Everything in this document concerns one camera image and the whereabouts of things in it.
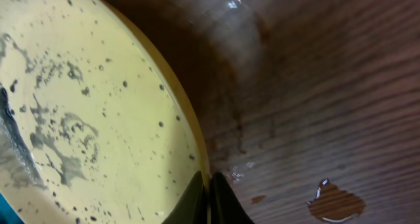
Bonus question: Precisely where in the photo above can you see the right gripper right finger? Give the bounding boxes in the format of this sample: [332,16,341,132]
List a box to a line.
[209,172,254,224]

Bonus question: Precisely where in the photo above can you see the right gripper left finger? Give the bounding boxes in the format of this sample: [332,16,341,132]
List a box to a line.
[162,171,207,224]

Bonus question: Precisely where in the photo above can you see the yellow plate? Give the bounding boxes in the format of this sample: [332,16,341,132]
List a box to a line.
[1,0,202,224]

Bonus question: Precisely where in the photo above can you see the teal plastic tray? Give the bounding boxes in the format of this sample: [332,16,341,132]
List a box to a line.
[0,195,24,224]

